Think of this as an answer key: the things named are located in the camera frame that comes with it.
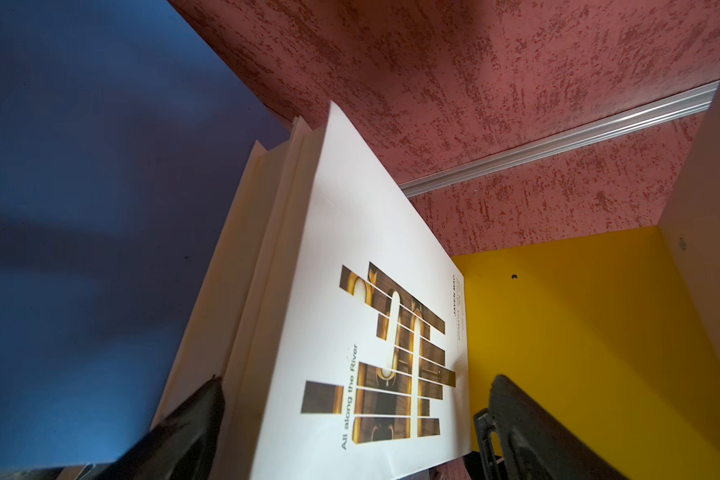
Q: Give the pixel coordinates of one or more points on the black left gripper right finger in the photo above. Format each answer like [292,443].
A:
[519,439]

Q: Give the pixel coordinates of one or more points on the yellow pink blue bookshelf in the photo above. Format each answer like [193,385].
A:
[125,126]

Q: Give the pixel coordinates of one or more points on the white book brown pattern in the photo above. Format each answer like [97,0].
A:
[356,365]

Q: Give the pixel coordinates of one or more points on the white heritage cultural book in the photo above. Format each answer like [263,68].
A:
[208,338]

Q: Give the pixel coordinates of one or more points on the left corner aluminium profile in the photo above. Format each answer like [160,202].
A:
[690,102]

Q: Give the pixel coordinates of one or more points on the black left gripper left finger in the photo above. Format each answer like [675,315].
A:
[182,445]

